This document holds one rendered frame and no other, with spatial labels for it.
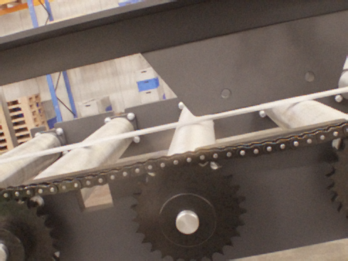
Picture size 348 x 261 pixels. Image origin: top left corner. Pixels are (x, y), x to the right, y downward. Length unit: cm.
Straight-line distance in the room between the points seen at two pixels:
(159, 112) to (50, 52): 95
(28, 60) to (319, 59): 46
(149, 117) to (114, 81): 831
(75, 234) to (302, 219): 37
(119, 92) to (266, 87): 929
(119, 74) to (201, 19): 922
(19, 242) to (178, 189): 25
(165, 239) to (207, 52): 29
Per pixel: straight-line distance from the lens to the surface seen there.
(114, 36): 65
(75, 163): 94
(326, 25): 65
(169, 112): 157
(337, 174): 62
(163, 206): 58
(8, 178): 122
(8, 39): 62
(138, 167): 59
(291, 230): 69
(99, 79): 996
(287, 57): 64
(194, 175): 59
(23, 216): 67
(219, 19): 64
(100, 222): 69
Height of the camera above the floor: 108
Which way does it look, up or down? 11 degrees down
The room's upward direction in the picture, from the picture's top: 12 degrees counter-clockwise
